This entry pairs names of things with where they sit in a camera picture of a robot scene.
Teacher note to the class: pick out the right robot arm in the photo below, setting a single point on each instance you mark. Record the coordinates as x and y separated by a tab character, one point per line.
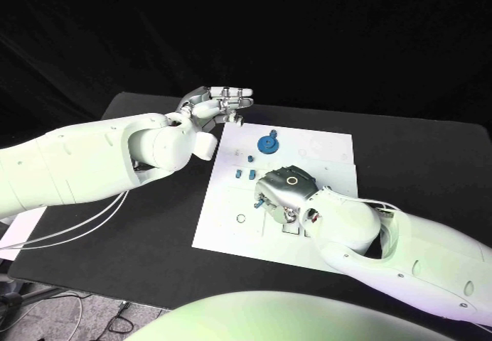
345	221

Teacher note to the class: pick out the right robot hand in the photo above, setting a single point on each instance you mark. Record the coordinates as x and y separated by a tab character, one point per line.
281	186

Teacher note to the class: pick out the black tripod stand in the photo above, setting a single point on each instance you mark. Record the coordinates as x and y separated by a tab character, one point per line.
12	303

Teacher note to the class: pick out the white flat panel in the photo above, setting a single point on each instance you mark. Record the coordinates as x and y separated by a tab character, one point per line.
19	231

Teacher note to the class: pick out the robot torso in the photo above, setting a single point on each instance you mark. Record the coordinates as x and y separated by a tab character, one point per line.
287	319

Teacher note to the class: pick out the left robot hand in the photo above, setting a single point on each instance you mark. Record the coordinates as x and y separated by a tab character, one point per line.
208	109

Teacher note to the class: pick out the white task board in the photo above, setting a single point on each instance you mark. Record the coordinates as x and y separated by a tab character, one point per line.
230	199

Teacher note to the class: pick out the long blue cylinder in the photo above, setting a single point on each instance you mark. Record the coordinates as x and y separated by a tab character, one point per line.
258	204

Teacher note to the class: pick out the blue gear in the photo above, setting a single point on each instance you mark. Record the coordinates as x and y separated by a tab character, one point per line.
267	145

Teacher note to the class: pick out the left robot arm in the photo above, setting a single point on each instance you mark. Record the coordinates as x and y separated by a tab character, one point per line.
84	159

